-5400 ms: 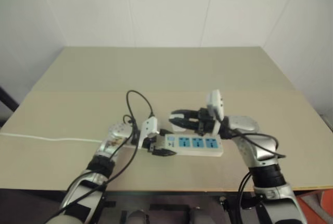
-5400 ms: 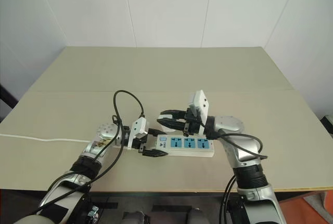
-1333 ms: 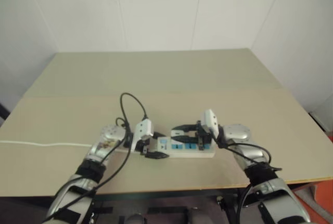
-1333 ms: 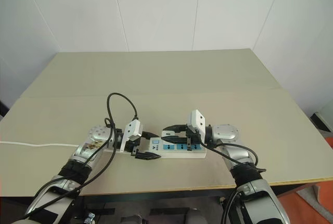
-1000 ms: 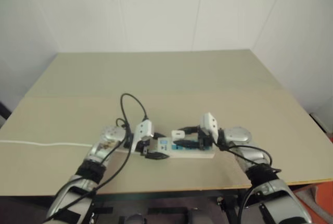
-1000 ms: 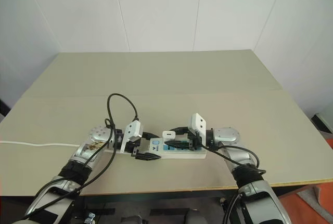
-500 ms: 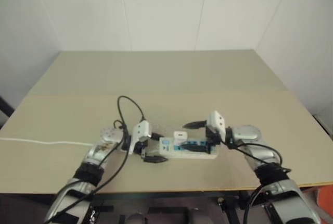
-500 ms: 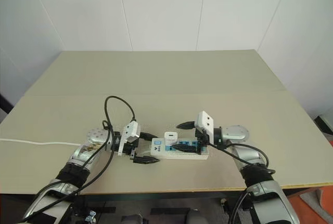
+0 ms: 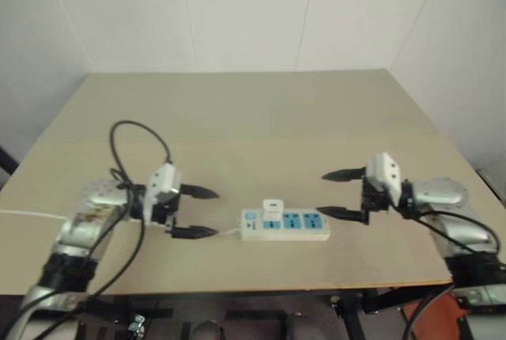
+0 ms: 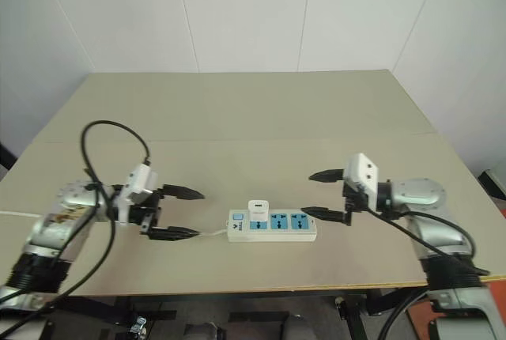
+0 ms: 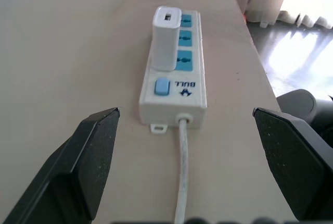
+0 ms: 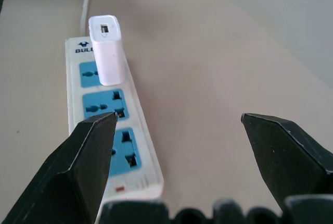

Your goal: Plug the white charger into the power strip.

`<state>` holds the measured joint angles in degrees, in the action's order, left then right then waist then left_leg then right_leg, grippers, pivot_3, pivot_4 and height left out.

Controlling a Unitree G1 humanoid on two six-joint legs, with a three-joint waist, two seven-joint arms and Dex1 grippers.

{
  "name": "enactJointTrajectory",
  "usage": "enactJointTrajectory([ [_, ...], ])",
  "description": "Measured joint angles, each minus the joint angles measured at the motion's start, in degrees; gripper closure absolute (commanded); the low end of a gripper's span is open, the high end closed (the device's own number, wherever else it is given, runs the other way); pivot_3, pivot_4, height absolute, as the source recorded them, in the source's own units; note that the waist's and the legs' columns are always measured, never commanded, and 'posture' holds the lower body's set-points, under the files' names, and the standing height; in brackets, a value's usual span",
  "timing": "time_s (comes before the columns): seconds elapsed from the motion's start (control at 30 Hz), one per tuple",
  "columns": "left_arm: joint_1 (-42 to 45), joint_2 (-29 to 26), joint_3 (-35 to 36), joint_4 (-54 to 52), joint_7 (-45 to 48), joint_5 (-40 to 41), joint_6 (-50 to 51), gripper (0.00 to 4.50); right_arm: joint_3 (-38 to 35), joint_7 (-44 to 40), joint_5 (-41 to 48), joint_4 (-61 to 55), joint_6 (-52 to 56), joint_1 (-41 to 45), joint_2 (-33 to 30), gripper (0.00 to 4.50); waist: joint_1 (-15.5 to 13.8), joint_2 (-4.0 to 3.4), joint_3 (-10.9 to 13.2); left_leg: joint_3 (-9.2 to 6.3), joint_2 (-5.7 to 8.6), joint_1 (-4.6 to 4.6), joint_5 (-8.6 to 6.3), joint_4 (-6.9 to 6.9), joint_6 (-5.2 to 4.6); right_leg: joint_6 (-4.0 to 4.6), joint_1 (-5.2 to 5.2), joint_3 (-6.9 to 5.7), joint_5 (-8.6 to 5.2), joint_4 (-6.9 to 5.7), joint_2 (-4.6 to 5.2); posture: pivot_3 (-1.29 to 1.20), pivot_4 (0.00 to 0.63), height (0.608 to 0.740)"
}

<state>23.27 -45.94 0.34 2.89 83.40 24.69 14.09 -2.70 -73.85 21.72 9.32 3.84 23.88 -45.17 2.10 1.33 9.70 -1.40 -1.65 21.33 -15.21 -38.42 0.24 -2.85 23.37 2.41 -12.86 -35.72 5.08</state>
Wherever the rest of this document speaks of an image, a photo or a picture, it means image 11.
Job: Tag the white power strip blue sockets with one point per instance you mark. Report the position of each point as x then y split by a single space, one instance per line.
179 78

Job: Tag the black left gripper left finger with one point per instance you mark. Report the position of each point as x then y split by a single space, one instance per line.
78 161

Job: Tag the white usb charger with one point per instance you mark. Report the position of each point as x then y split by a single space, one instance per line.
165 39

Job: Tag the dark grey rounded robot part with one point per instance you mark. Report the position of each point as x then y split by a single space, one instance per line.
304 106

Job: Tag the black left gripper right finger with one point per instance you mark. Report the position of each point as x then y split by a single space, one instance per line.
296 161

